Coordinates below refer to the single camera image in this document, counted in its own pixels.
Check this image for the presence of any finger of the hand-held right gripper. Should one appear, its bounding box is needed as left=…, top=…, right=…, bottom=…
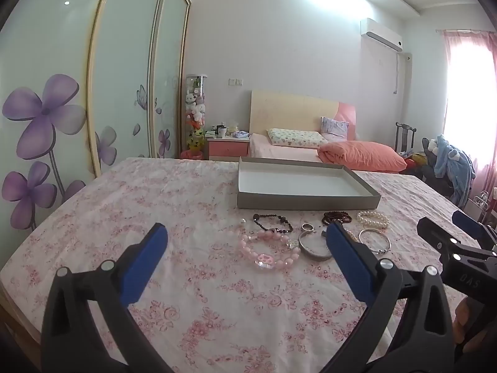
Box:
left=417, top=218, right=472, bottom=267
left=452, top=210, right=497, bottom=251

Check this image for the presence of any clear tube of plush toys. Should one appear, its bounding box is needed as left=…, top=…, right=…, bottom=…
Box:
left=184, top=74, right=208, bottom=152

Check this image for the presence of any yellow plush toy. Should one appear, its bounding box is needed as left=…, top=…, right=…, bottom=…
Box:
left=188, top=130, right=206, bottom=151

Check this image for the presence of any purple pillow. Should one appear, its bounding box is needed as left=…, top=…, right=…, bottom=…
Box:
left=321, top=117, right=349, bottom=141

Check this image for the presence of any blue plush garment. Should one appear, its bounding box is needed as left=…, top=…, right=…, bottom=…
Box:
left=434, top=135, right=477, bottom=206

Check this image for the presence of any dark red bead bracelet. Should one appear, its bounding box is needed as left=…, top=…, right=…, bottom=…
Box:
left=321, top=210, right=352, bottom=226

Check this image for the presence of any bed with beige headboard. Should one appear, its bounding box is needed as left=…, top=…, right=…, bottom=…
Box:
left=248, top=89, right=408, bottom=173

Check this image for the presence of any pink floral tablecloth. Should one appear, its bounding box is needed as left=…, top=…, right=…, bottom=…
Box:
left=0, top=156, right=490, bottom=373

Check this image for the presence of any thin silver bangle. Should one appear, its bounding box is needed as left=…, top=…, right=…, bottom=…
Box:
left=358, top=228, right=392, bottom=254

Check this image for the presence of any dark wooden chair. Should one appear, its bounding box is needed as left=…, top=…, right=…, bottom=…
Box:
left=395, top=122, right=418, bottom=152

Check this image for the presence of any person's right hand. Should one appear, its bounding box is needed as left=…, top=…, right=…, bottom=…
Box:
left=454, top=297, right=475, bottom=348

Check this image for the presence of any wardrobe with purple flower doors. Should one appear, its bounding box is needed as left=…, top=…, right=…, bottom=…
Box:
left=0, top=0, right=193, bottom=234

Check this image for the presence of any pink and beige nightstand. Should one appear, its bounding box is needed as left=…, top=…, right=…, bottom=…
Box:
left=207, top=136, right=250, bottom=160

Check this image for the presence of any wide silver cuff bangle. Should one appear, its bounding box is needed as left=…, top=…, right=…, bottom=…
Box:
left=298, top=231, right=335, bottom=262

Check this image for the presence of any white air conditioner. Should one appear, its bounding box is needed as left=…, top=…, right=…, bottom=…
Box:
left=360, top=18, right=404, bottom=52

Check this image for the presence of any folded orange quilt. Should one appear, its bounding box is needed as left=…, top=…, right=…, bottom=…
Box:
left=317, top=141, right=408, bottom=172

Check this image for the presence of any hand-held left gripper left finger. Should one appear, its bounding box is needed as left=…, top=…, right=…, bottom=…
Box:
left=41, top=223, right=183, bottom=373

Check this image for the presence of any air conditioner pipe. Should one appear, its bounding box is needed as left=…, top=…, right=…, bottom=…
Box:
left=394, top=51, right=412, bottom=94

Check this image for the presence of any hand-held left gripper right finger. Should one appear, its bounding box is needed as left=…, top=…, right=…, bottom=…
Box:
left=322, top=221, right=457, bottom=373

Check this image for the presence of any pink curtain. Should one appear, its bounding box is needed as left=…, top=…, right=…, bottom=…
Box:
left=443, top=30, right=497, bottom=203

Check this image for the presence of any dark cluttered chair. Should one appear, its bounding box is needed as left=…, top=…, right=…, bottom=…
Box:
left=421, top=138, right=455, bottom=199

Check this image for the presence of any metal rack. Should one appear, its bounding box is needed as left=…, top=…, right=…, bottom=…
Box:
left=472, top=191, right=490, bottom=214

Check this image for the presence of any shallow grey cardboard tray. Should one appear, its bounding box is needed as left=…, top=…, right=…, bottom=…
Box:
left=237, top=156, right=382, bottom=210

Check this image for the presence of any pearl bracelet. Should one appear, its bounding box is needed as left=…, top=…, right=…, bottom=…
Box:
left=344, top=210, right=390, bottom=243

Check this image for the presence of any pink bead bracelet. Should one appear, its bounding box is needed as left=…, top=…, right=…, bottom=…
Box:
left=239, top=228, right=301, bottom=270

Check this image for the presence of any white floral pillow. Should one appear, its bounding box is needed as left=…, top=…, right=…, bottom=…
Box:
left=267, top=128, right=329, bottom=149

